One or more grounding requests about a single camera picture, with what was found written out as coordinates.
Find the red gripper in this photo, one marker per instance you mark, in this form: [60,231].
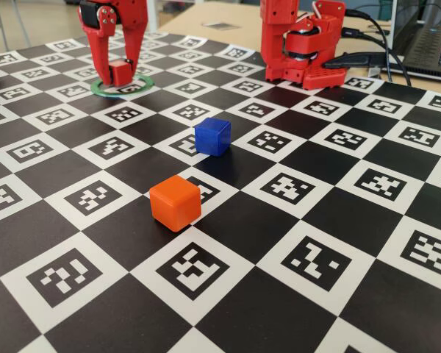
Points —
[129,16]

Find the red cube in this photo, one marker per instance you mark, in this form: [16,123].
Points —
[122,73]

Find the blue cube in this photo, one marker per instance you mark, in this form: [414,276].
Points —
[213,138]

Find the orange cube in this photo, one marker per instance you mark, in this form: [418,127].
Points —
[174,204]

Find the white table leg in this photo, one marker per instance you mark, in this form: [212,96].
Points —
[153,14]

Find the small marker card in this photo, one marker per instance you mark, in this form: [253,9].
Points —
[220,25]

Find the black power plug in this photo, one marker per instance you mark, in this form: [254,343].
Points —
[353,60]

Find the black white marker mat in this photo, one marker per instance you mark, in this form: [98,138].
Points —
[316,220]

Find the dark laptop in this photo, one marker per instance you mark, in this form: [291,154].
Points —
[426,44]

